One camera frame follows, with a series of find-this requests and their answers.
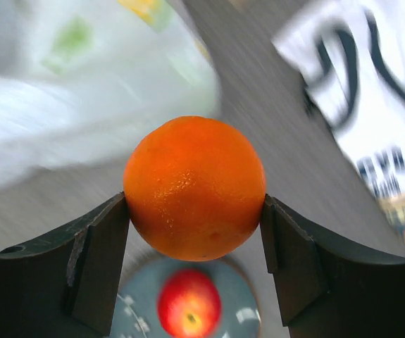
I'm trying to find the fake orange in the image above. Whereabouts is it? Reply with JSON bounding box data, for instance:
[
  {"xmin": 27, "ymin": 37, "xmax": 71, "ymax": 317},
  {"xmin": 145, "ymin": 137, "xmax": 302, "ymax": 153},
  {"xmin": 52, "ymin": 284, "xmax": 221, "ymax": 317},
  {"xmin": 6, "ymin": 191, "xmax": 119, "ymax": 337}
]
[{"xmin": 123, "ymin": 116, "xmax": 266, "ymax": 261}]

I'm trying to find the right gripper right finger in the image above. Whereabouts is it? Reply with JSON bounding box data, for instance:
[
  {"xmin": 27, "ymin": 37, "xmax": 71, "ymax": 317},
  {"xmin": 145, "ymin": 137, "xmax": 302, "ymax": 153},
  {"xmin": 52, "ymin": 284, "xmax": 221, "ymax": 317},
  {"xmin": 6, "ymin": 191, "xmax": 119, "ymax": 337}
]
[{"xmin": 260, "ymin": 196, "xmax": 405, "ymax": 337}]

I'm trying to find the blue ceramic plate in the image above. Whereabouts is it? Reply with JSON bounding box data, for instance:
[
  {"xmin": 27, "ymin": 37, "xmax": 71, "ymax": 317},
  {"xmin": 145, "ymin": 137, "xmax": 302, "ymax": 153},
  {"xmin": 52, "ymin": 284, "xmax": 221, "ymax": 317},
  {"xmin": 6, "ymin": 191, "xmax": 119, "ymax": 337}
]
[{"xmin": 110, "ymin": 255, "xmax": 261, "ymax": 337}]

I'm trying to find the white printed t-shirt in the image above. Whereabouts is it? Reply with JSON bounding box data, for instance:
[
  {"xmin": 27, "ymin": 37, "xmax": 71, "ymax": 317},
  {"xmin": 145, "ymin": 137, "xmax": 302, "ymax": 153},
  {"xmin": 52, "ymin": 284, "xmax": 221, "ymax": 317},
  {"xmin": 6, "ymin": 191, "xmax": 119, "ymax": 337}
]
[{"xmin": 273, "ymin": 1, "xmax": 405, "ymax": 244}]

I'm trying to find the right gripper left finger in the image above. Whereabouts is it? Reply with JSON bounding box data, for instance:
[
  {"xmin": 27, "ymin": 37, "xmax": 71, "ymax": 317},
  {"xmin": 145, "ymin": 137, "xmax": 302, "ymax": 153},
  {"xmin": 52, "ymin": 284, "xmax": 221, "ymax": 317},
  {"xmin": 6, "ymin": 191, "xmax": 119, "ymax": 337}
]
[{"xmin": 0, "ymin": 194, "xmax": 130, "ymax": 337}]

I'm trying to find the fake red apple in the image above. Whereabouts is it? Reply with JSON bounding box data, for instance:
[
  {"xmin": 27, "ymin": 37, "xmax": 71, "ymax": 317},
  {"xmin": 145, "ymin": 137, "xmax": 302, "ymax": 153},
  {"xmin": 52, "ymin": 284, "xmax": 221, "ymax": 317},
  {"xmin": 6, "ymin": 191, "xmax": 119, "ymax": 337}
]
[{"xmin": 157, "ymin": 268, "xmax": 222, "ymax": 337}]

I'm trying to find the white plastic bag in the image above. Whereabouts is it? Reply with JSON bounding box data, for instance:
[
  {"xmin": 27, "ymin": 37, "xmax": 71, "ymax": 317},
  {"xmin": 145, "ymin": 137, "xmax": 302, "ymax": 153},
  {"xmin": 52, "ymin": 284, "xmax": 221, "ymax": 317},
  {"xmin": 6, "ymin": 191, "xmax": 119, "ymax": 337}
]
[{"xmin": 0, "ymin": 1, "xmax": 220, "ymax": 190}]

